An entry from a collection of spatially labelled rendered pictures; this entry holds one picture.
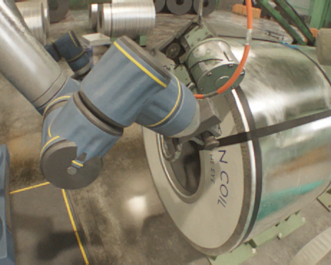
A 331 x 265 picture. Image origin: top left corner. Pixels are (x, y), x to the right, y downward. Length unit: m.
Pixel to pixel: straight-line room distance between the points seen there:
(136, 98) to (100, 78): 0.06
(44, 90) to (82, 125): 0.17
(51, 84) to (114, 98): 0.20
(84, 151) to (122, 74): 0.13
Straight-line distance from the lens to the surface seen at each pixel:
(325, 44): 0.21
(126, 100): 0.33
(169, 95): 0.38
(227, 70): 0.64
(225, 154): 0.90
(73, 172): 0.39
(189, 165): 1.56
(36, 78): 0.48
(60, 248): 1.45
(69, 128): 0.36
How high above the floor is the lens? 1.59
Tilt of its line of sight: 35 degrees down
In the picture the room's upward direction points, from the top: 5 degrees clockwise
